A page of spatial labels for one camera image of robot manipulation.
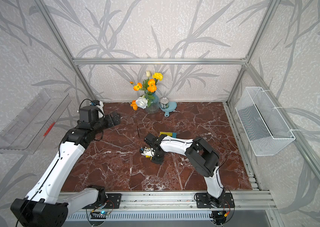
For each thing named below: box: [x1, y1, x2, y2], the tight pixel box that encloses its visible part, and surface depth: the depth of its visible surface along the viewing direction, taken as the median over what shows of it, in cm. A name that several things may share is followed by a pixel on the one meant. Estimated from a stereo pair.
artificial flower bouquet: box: [130, 70, 164, 111], surface depth 86 cm
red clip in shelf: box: [43, 122, 56, 137], surface depth 67 cm
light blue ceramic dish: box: [159, 101, 178, 118], surface depth 118 cm
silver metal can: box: [159, 96, 169, 109], surface depth 117 cm
